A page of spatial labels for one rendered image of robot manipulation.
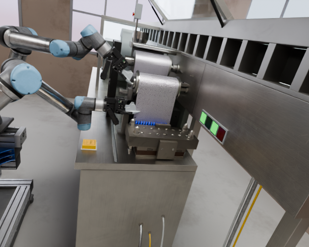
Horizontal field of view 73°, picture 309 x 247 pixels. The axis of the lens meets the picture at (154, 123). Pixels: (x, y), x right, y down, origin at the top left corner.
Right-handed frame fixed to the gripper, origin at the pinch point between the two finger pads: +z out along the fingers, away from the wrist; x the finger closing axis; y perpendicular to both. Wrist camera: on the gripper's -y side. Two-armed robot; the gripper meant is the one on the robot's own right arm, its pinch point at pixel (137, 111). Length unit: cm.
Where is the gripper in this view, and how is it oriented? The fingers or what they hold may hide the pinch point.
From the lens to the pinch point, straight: 125.6
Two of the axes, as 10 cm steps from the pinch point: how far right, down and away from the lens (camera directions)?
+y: 1.9, -9.0, -3.9
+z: 9.6, 0.8, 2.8
